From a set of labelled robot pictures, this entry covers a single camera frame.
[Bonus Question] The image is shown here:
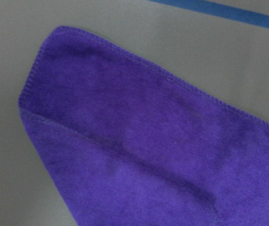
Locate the purple towel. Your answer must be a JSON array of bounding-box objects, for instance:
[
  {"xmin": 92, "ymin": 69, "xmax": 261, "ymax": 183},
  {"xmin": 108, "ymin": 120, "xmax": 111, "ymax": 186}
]
[{"xmin": 19, "ymin": 26, "xmax": 269, "ymax": 226}]

